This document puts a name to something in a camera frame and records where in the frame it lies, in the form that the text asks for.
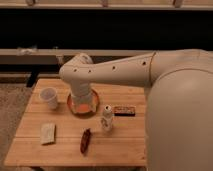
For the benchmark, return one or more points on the orange ceramic bowl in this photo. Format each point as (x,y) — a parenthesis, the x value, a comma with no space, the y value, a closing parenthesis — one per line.
(84,110)

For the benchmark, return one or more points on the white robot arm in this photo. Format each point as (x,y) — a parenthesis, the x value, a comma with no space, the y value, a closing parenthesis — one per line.
(179,112)

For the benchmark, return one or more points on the small white bottle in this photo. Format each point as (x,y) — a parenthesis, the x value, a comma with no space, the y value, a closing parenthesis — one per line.
(107,118)

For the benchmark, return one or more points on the brown snack bar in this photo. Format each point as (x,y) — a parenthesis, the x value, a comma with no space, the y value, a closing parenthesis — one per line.
(124,111)

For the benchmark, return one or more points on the white paper cup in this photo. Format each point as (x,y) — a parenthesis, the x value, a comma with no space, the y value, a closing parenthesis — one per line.
(48,95)

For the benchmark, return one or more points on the long wooden bench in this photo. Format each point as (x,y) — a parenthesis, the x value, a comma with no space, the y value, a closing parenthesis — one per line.
(34,62)

